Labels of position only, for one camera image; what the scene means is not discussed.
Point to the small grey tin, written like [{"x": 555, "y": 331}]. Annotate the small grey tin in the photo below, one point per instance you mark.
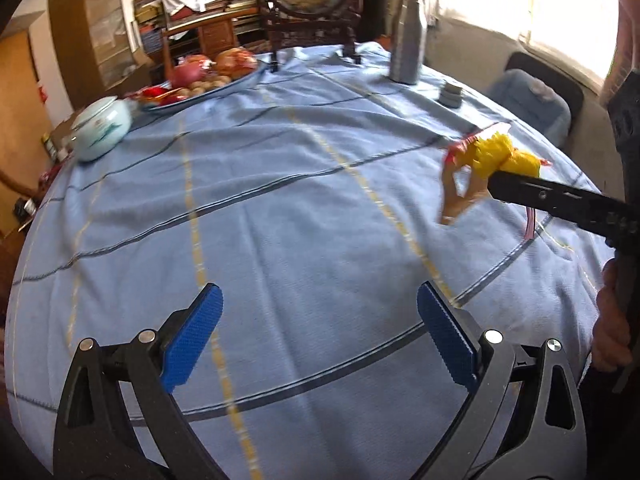
[{"x": 450, "y": 95}]

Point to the metal bottle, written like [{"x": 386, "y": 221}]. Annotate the metal bottle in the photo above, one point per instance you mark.
[{"x": 407, "y": 40}]

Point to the blue seat cushion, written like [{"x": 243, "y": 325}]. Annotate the blue seat cushion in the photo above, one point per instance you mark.
[{"x": 535, "y": 102}]

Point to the red fruit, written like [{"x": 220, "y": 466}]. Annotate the red fruit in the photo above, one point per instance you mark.
[{"x": 189, "y": 72}]

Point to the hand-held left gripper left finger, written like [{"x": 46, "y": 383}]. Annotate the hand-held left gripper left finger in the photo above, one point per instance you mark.
[{"x": 195, "y": 340}]

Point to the cluttered storage shelves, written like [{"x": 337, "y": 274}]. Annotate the cluttered storage shelves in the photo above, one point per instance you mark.
[{"x": 147, "y": 15}]

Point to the pale green lidded ceramic jar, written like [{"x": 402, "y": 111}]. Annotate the pale green lidded ceramic jar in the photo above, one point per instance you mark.
[{"x": 102, "y": 130}]

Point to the tall glass-door cabinet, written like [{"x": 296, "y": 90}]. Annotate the tall glass-door cabinet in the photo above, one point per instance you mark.
[{"x": 95, "y": 35}]

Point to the red plastic strip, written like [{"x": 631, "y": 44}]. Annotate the red plastic strip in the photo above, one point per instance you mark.
[{"x": 531, "y": 222}]

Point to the bagged oranges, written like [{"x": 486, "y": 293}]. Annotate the bagged oranges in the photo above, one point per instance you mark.
[{"x": 236, "y": 62}]

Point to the carved wooden chair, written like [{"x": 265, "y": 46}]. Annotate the carved wooden chair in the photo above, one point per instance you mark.
[{"x": 215, "y": 35}]

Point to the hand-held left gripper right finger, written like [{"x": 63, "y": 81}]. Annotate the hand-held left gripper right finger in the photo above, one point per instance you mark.
[{"x": 447, "y": 340}]

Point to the blue fruit plate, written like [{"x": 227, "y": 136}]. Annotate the blue fruit plate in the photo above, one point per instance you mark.
[{"x": 200, "y": 94}]

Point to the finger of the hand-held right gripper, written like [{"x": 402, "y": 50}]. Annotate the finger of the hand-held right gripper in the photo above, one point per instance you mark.
[{"x": 550, "y": 197}]

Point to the person's right hand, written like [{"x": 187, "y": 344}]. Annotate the person's right hand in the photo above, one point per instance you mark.
[{"x": 609, "y": 325}]

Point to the red snack wrapper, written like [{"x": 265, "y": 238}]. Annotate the red snack wrapper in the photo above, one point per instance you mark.
[{"x": 457, "y": 152}]

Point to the tan wrapper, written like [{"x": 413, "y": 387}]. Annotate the tan wrapper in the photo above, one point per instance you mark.
[{"x": 460, "y": 195}]

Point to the blue striped tablecloth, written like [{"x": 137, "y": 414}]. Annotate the blue striped tablecloth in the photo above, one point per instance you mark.
[{"x": 300, "y": 185}]

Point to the black chair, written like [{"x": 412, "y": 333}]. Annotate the black chair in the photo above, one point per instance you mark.
[{"x": 560, "y": 77}]

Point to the bright window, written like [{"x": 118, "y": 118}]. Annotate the bright window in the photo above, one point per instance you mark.
[{"x": 525, "y": 5}]

